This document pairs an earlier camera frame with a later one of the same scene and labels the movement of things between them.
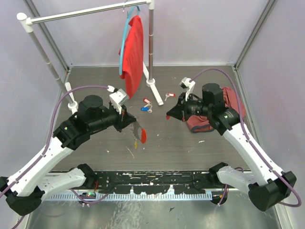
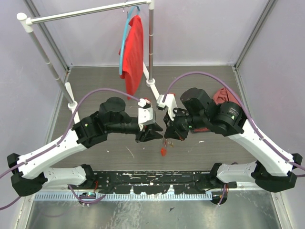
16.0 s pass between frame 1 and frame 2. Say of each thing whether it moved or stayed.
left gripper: moved
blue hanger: stayed
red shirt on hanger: stayed
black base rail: stayed
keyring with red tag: moved
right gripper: moved
